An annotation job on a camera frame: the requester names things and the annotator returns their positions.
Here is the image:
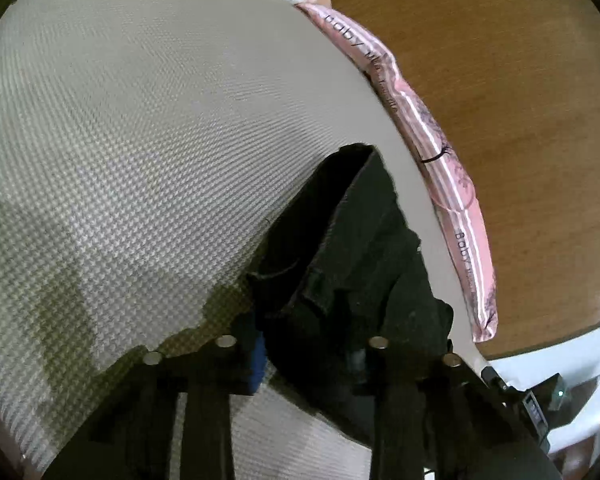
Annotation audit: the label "beige waffle blanket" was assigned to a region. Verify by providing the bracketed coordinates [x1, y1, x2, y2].
[0, 0, 486, 480]

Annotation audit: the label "wooden headboard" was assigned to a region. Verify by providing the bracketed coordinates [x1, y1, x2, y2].
[310, 0, 600, 361]

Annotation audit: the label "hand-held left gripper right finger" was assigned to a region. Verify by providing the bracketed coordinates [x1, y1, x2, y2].
[352, 335, 576, 480]

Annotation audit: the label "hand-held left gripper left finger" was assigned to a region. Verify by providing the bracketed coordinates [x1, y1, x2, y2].
[42, 317, 272, 480]

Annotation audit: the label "black pants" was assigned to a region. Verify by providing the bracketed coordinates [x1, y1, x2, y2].
[245, 142, 455, 456]

